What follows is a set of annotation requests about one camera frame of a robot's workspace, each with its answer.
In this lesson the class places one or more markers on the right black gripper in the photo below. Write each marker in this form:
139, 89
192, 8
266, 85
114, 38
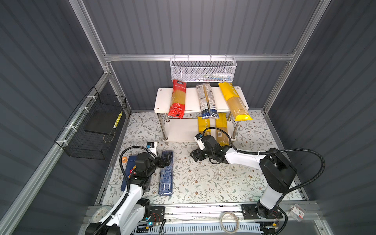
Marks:
200, 153

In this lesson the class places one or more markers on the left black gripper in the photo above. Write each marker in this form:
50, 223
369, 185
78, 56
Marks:
164, 160

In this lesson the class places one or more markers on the blue spaghetti box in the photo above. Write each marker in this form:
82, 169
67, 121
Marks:
166, 179

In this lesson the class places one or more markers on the yellow Pastatime spaghetti pack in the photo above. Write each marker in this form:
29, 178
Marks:
205, 123

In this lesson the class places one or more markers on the clear blue spaghetti pack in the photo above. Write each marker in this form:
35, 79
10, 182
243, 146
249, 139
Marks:
206, 101

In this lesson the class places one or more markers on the red spaghetti pack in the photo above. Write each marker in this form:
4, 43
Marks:
178, 98

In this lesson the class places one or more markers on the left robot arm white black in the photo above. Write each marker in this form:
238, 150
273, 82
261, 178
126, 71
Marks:
132, 208

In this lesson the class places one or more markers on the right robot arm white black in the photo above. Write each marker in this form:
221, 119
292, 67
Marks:
276, 168

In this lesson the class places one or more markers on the dark blue pasta box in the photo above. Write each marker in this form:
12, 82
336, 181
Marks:
130, 167

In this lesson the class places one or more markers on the white two-tier shelf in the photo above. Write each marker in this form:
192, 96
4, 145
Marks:
185, 129

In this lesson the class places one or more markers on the yellow green striped tool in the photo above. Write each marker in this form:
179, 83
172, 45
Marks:
118, 120

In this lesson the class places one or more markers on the tubes in white basket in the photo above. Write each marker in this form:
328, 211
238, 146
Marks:
214, 77

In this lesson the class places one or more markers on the white round clock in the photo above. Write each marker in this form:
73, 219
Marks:
100, 214

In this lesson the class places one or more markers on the red white tag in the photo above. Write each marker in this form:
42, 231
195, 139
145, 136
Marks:
297, 213

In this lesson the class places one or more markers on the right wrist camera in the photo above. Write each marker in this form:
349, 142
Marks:
198, 138

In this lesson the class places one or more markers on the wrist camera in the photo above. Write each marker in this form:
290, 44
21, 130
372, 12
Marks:
198, 138
151, 146

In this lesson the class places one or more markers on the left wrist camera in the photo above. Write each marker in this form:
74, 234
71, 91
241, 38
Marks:
151, 146

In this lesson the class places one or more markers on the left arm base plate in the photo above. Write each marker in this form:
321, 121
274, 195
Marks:
156, 214

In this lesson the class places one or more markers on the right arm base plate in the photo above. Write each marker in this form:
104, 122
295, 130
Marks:
257, 211

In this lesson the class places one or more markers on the black wire basket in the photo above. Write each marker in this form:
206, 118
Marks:
90, 133

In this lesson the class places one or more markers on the white wire mesh basket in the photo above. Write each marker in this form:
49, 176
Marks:
183, 68

